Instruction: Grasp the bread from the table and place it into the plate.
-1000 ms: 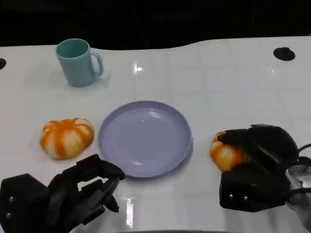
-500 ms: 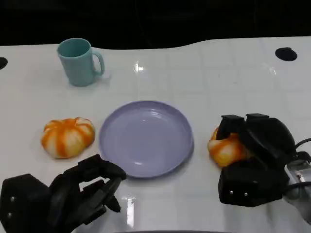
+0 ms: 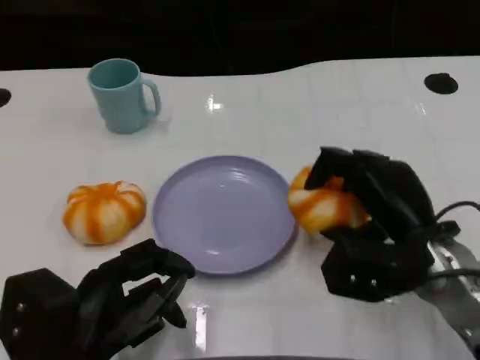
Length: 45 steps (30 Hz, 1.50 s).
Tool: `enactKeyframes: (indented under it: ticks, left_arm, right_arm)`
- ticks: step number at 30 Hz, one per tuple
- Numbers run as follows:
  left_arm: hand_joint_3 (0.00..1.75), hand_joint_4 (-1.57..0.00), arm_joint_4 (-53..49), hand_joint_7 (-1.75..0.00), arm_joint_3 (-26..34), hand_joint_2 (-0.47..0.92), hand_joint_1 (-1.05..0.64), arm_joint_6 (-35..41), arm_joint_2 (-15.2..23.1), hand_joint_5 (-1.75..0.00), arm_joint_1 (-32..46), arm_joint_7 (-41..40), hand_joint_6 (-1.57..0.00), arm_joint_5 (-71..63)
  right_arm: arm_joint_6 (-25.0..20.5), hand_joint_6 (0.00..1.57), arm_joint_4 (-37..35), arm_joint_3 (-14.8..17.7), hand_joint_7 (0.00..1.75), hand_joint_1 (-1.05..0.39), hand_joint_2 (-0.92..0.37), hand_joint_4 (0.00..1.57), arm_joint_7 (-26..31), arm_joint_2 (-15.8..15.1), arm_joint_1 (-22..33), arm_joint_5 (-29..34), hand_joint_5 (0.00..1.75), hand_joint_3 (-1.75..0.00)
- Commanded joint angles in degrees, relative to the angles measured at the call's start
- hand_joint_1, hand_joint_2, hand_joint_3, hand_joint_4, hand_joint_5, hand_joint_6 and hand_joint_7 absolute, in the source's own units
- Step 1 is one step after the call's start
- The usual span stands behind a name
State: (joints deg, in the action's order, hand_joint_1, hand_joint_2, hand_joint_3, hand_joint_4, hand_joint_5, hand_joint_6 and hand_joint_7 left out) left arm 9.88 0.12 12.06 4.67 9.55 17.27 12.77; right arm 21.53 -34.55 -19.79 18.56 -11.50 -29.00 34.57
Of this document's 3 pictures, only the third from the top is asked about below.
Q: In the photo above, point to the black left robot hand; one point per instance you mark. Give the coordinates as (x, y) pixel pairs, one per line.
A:
(108, 300)

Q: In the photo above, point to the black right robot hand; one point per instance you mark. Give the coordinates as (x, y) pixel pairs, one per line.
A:
(397, 195)

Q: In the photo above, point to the orange and white bread roll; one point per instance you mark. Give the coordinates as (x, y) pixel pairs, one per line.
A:
(102, 213)
(318, 206)

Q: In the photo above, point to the lilac plate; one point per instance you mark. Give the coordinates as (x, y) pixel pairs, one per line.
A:
(223, 213)

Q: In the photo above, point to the pale green mug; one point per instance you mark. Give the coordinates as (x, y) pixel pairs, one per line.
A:
(117, 99)

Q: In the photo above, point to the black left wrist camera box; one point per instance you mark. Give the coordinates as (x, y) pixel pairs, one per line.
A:
(37, 311)

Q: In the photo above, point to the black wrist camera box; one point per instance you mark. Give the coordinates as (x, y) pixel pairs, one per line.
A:
(37, 311)
(375, 266)

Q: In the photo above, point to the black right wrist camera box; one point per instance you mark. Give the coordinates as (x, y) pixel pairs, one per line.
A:
(375, 266)

